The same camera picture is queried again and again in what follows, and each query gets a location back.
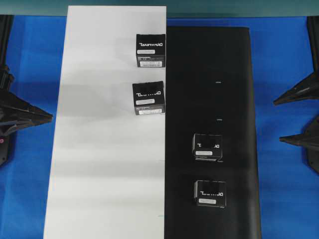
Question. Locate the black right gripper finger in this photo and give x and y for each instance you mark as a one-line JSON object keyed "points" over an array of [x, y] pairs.
{"points": [[306, 89], [309, 139]]}

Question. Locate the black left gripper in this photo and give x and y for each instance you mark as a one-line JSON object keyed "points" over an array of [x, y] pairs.
{"points": [[11, 101]]}

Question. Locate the black Dynamixel box top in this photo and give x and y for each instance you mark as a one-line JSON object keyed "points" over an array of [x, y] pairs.
{"points": [[149, 98]]}

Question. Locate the black dynamixel box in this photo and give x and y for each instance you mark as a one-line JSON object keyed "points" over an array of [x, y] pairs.
{"points": [[149, 98], [210, 193], [207, 147]]}

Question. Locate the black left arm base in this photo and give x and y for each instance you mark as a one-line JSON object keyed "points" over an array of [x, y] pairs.
{"points": [[6, 148]]}

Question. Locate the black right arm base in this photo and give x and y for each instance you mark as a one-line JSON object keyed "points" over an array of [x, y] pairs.
{"points": [[313, 159]]}

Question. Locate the black base board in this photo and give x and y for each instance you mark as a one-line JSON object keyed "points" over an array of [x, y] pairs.
{"points": [[209, 90]]}

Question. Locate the black Dynamixel box middle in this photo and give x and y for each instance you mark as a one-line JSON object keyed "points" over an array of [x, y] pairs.
{"points": [[207, 147]]}

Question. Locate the white base board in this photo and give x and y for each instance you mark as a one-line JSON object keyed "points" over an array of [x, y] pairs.
{"points": [[107, 168]]}

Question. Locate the black Dynamixel box bottom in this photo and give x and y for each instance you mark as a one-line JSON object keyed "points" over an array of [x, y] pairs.
{"points": [[210, 193]]}

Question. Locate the black box on white base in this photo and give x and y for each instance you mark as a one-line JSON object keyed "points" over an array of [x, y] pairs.
{"points": [[151, 50]]}

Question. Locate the blue table cloth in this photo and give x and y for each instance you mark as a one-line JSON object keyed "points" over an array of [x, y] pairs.
{"points": [[281, 57]]}

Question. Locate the black left frame rail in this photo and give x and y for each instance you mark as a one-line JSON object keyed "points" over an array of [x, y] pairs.
{"points": [[5, 29]]}

